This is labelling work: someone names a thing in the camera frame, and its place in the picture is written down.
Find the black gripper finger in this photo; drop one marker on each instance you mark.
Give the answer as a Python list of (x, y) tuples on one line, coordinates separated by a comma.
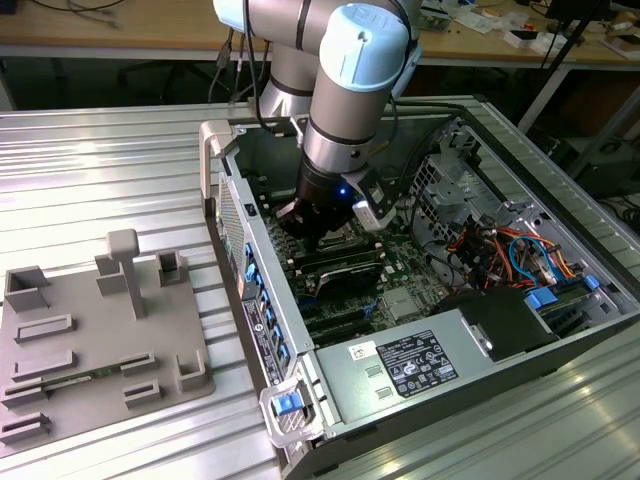
[(332, 227), (297, 220)]

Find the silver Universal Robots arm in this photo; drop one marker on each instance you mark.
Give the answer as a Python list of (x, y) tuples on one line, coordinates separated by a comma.
[(345, 120)]

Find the black expansion slot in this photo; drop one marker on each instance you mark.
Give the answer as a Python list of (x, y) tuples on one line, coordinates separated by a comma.
[(345, 331), (340, 316)]

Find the open PC case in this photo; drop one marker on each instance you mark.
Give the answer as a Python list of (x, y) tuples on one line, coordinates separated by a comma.
[(272, 260)]

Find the black graphics card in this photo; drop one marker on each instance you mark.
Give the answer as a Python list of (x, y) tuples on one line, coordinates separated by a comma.
[(350, 282)]

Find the green motherboard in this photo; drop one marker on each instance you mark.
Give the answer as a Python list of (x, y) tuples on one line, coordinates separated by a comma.
[(400, 270)]

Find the silver chipset heatsink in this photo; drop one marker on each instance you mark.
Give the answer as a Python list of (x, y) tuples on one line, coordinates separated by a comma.
[(400, 304)]

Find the silver drive cage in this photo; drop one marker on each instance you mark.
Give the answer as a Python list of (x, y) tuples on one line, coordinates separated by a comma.
[(450, 195)]

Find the grey power supply unit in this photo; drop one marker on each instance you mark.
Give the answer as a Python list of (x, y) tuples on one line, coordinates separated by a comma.
[(350, 390)]

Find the blue release latch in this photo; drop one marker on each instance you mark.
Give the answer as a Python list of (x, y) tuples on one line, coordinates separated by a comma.
[(286, 404)]

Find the black fan shroud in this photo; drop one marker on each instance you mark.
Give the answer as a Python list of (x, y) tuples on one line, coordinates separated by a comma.
[(500, 320)]

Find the blue disk carrier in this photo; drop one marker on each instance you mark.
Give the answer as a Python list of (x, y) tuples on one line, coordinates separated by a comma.
[(542, 299)]

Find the grey parts rack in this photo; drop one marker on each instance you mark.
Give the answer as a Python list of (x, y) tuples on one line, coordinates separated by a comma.
[(100, 325)]

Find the wooden desk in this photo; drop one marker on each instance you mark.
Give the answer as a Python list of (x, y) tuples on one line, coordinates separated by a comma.
[(150, 25)]

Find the green RAM stick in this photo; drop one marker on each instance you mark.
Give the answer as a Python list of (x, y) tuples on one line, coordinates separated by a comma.
[(102, 371)]

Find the small white box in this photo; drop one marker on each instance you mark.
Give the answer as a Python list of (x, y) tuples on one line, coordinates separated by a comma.
[(525, 37)]

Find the small blue clip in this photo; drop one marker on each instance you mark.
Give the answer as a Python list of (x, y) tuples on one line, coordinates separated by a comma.
[(591, 282)]

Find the black equipment box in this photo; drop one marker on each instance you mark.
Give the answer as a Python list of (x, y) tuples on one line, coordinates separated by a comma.
[(607, 170)]

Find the black monitor stand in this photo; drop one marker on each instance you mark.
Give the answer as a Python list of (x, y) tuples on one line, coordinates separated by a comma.
[(575, 7)]

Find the small open cardboard box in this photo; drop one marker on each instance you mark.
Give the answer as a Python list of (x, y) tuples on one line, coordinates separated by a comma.
[(622, 42)]

